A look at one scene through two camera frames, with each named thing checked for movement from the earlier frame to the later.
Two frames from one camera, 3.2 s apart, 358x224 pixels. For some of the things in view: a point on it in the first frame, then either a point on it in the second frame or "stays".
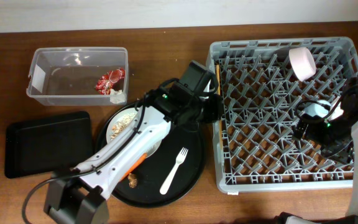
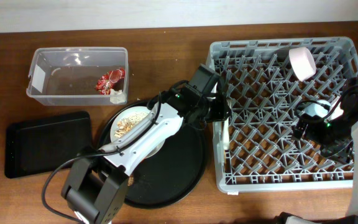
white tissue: x=117 y=97 stays
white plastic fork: x=180 y=158 → x=226 y=134
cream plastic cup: x=337 y=112 stays
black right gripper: x=342 y=150 stays
